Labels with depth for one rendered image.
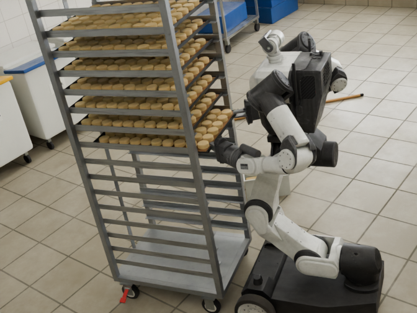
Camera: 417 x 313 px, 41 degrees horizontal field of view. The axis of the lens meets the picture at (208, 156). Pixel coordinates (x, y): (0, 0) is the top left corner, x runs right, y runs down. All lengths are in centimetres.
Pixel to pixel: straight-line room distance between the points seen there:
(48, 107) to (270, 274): 267
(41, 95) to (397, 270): 307
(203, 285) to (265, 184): 68
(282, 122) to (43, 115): 308
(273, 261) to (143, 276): 71
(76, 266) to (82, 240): 26
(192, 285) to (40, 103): 240
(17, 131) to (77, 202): 89
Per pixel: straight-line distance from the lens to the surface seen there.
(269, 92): 211
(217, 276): 280
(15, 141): 474
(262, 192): 262
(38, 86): 478
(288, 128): 205
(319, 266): 274
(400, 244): 335
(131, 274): 314
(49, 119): 489
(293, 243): 276
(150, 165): 257
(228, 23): 646
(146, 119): 258
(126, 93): 244
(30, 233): 401
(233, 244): 317
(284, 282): 287
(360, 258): 273
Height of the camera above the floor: 213
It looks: 29 degrees down
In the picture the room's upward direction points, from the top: 10 degrees counter-clockwise
